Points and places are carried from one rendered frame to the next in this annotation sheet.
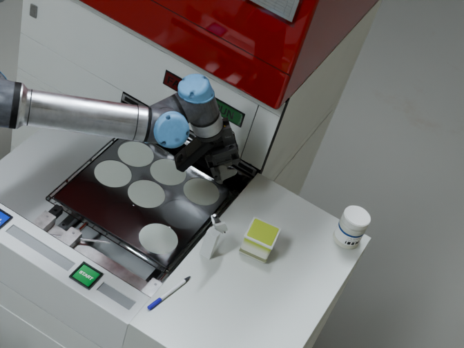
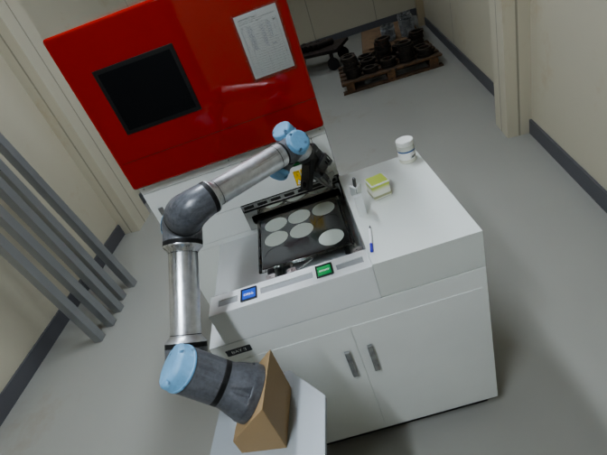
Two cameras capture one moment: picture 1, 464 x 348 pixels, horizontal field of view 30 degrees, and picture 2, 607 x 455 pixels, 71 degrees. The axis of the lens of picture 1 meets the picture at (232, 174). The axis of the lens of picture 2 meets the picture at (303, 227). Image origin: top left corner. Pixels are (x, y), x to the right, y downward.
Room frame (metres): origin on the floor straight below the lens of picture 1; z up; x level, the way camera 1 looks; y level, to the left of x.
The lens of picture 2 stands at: (0.15, 0.45, 1.84)
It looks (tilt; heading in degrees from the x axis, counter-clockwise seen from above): 33 degrees down; 349
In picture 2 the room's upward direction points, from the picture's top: 21 degrees counter-clockwise
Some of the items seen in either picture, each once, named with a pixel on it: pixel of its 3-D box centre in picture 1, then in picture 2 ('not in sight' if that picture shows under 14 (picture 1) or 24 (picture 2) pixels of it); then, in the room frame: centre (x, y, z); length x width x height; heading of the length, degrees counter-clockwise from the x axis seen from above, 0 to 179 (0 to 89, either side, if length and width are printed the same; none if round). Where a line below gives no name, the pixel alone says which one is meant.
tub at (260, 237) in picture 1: (259, 240); (378, 186); (1.45, -0.12, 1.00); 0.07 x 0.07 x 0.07; 83
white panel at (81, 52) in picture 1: (140, 85); (246, 193); (1.84, 0.32, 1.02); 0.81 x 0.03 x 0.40; 74
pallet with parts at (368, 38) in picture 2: not in sight; (387, 31); (6.66, -3.19, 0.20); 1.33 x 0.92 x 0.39; 155
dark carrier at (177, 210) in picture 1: (146, 194); (302, 230); (1.57, 0.20, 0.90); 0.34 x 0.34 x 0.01; 74
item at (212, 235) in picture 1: (215, 233); (358, 197); (1.40, -0.01, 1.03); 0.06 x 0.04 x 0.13; 164
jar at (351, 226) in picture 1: (351, 227); (406, 150); (1.59, -0.33, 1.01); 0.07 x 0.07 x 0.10
